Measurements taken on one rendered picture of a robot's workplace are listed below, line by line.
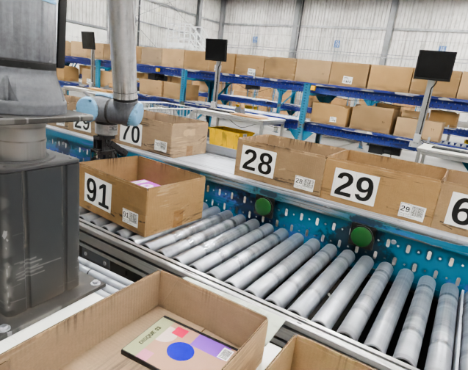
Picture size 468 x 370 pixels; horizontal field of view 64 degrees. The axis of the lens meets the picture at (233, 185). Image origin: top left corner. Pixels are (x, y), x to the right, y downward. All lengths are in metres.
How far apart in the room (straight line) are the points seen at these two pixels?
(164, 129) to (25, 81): 1.11
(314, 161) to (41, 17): 1.01
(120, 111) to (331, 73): 5.04
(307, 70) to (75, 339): 5.88
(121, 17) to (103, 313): 0.94
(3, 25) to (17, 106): 0.14
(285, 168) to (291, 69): 5.03
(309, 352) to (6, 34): 0.79
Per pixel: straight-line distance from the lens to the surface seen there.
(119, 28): 1.39
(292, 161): 1.49
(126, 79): 1.42
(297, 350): 0.77
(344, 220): 1.44
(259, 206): 1.51
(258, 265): 1.18
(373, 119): 5.76
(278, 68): 6.57
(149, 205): 1.25
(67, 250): 0.96
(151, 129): 1.91
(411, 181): 1.39
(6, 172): 0.82
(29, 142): 0.87
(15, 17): 0.83
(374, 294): 1.18
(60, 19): 1.65
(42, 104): 0.82
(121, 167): 1.65
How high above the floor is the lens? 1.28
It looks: 16 degrees down
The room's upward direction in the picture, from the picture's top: 7 degrees clockwise
